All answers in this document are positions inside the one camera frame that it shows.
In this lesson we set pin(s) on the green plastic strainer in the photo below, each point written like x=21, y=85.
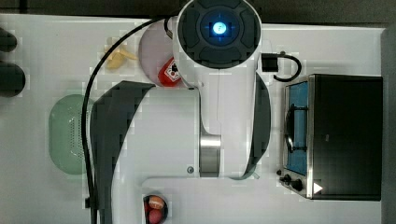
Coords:
x=65, y=142

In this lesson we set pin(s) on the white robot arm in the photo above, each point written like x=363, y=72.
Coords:
x=216, y=126

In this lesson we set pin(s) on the red ketchup bottle toy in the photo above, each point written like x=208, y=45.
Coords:
x=169, y=75

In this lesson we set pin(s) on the lilac round plate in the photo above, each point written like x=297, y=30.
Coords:
x=155, y=49

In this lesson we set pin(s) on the peeled banana toy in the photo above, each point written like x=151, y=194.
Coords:
x=119, y=56

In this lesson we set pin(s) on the orange toy fruit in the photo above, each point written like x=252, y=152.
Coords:
x=156, y=202

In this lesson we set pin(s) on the grey bowl with fruit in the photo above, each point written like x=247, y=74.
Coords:
x=147, y=208

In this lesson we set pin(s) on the red toy fruit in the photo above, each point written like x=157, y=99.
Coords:
x=155, y=216

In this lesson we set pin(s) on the black toaster oven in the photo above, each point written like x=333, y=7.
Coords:
x=332, y=137

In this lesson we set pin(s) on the black connector with cable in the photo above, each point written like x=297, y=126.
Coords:
x=270, y=64

